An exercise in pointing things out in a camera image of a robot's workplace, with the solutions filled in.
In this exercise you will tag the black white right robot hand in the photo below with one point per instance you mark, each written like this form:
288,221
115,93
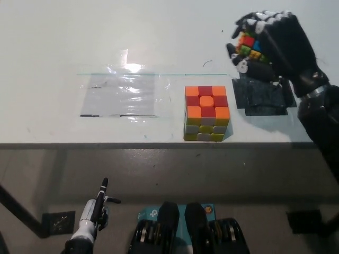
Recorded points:
288,47

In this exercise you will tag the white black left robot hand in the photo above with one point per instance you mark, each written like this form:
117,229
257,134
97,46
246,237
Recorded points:
91,214

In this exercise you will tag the small studded multicolour cube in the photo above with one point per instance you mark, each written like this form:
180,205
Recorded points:
249,41

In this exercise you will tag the teal robot top panel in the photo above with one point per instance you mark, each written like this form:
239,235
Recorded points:
148,213

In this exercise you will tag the large orange red puzzle cube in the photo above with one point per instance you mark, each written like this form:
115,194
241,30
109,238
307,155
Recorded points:
206,111

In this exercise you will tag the black square floor marker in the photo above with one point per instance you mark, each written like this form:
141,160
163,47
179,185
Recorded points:
58,222

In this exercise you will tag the black square mat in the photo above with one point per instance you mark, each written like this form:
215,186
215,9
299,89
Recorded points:
265,98

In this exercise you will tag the black diagonal table leg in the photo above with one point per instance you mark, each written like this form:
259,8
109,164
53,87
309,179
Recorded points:
18,209

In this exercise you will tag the clear plastic sheet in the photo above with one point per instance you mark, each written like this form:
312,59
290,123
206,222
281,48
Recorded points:
111,103

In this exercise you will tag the clear plastic film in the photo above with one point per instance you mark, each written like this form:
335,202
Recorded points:
124,87

